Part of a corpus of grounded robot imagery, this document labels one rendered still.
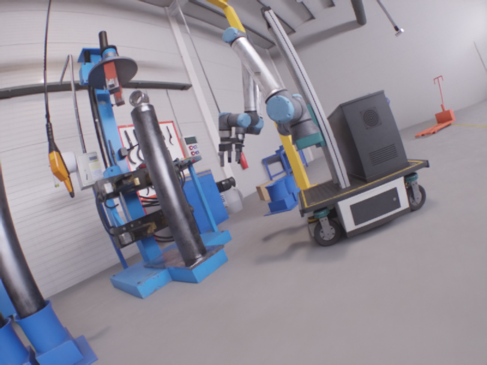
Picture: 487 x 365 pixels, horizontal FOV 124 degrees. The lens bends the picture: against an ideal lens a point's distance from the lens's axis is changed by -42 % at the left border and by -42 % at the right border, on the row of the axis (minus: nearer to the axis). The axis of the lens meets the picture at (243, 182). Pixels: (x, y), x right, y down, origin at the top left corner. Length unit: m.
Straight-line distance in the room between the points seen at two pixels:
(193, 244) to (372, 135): 1.50
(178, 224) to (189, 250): 0.22
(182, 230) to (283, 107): 1.16
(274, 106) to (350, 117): 0.50
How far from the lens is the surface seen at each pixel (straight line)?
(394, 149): 1.55
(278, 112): 1.22
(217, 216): 3.79
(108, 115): 2.82
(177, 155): 5.11
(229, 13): 4.97
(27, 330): 1.51
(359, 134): 1.47
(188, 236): 1.78
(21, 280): 1.45
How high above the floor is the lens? 0.65
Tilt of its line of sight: 2 degrees down
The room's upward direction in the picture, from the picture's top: 21 degrees counter-clockwise
